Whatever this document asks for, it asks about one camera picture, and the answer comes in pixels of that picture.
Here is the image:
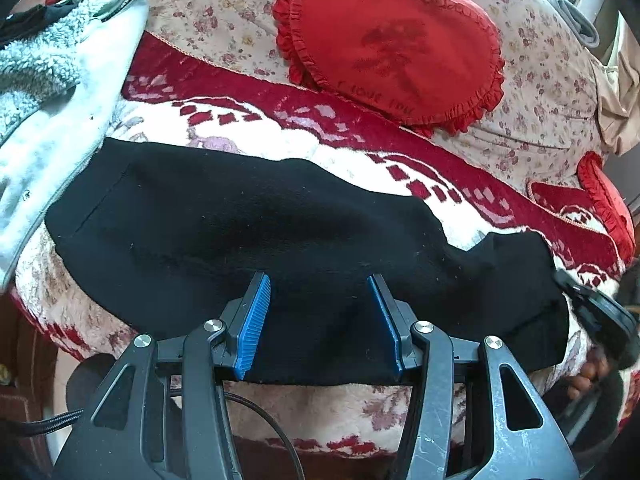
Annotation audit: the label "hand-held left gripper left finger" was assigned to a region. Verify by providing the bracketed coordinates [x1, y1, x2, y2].
[54, 272, 272, 480]

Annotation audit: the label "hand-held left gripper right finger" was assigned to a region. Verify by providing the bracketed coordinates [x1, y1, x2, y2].
[367, 274, 581, 480]

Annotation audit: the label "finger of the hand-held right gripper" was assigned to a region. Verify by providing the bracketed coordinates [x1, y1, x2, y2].
[552, 268, 640, 367]

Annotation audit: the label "black pants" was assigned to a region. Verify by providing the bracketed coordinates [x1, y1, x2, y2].
[45, 137, 571, 387]

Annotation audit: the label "person's right hand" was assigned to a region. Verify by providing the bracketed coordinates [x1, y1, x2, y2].
[569, 347, 613, 401]

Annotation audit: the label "small red frilled pillow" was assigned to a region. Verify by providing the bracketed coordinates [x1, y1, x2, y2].
[577, 151, 636, 258]

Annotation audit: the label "red and white patterned blanket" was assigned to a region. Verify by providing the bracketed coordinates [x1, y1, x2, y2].
[12, 32, 633, 453]

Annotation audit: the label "beige cloth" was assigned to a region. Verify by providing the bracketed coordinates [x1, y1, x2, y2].
[590, 15, 640, 157]

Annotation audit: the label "floral bed sheet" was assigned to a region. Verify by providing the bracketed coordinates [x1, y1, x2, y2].
[131, 0, 618, 196]

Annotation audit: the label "red heart-shaped pillow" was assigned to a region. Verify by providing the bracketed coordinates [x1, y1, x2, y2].
[272, 0, 506, 137]

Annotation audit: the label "grey folded cloth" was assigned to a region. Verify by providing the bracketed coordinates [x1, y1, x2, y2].
[535, 0, 601, 50]

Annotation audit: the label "white fleece-lined jacket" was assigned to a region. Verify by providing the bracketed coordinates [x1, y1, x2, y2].
[0, 0, 153, 293]

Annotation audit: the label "black cable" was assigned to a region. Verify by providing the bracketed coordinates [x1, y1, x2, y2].
[0, 394, 307, 480]

